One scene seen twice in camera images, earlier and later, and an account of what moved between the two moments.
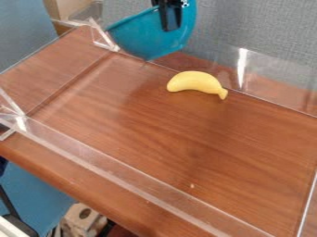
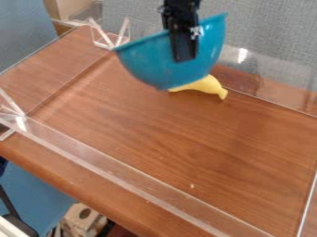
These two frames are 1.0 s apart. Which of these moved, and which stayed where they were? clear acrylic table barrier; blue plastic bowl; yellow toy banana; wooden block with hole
Moved: blue plastic bowl
Stayed: yellow toy banana; wooden block with hole; clear acrylic table barrier
